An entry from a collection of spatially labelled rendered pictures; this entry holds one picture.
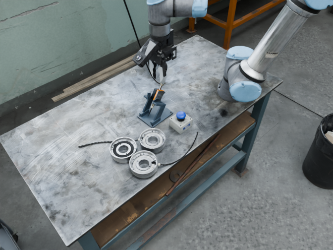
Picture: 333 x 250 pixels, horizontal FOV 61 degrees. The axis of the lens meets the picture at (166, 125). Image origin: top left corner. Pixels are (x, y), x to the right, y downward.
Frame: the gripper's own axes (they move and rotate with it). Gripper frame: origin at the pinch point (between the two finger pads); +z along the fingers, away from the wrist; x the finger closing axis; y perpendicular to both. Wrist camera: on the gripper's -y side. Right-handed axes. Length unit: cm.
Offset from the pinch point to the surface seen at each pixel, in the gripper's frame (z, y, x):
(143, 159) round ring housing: 15.9, -22.9, -16.6
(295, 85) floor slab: 99, 165, -1
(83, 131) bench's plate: 18.5, -30.6, 13.8
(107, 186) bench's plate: 18.3, -38.8, -15.2
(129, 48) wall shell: 93, 87, 146
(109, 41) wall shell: 76, 66, 147
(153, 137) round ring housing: 16.5, -12.7, -10.7
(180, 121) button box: 14.0, -0.2, -13.8
